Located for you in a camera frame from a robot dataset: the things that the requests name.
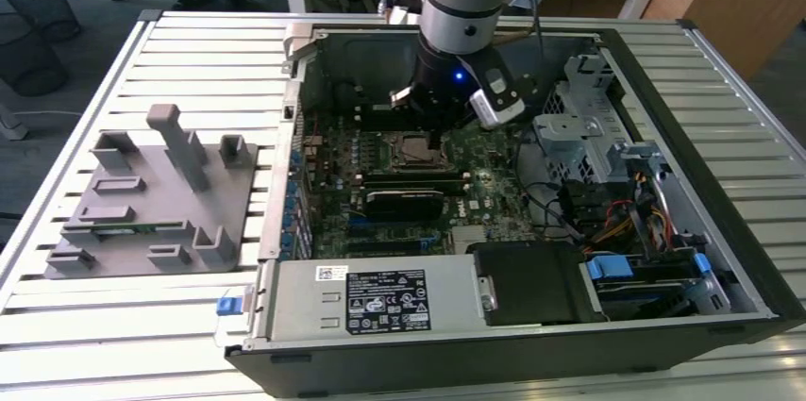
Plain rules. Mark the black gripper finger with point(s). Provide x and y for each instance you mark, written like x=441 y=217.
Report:
x=452 y=120
x=409 y=101

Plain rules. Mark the silver CPU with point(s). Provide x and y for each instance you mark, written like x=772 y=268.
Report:
x=413 y=152

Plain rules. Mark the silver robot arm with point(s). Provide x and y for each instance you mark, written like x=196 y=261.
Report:
x=465 y=5

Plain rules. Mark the black RAM slot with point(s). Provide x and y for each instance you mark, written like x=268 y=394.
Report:
x=371 y=109
x=371 y=124
x=415 y=190
x=415 y=181
x=415 y=186
x=371 y=114
x=415 y=176
x=371 y=119

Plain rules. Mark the green motherboard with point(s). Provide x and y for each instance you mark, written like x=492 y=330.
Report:
x=497 y=174

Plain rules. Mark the silver drive cage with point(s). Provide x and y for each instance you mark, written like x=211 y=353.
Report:
x=566 y=132

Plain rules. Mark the black graphics card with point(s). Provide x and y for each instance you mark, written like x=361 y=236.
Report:
x=403 y=205

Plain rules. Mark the silver chipset heat sink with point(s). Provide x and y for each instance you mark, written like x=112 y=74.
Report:
x=468 y=237

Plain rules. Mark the blue expansion card latch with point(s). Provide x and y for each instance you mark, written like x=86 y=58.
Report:
x=287 y=241
x=288 y=224
x=291 y=191
x=289 y=206

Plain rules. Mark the black expansion slot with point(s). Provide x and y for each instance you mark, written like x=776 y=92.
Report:
x=384 y=246

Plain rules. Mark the blue disk carrier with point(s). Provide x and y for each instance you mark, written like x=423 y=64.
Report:
x=607 y=269

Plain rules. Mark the grey parts rack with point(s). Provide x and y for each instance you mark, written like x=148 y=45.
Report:
x=151 y=193

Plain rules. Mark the silver power supply unit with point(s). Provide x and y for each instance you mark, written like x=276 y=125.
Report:
x=296 y=306

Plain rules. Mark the black hard disk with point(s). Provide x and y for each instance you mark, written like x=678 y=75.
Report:
x=642 y=302

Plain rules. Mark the green RAM stick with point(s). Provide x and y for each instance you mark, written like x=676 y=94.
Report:
x=141 y=227

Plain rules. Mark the blue drive latch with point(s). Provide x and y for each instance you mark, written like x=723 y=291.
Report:
x=702 y=271

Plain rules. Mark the wooden cabinet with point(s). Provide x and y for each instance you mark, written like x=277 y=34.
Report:
x=743 y=5

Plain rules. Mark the blue case latch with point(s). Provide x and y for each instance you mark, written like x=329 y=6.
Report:
x=228 y=305

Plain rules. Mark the black PC case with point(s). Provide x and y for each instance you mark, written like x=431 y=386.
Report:
x=440 y=368

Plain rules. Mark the black mesh waste bin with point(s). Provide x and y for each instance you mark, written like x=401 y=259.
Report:
x=46 y=9
x=30 y=61

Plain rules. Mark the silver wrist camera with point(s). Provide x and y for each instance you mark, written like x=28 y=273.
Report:
x=497 y=111

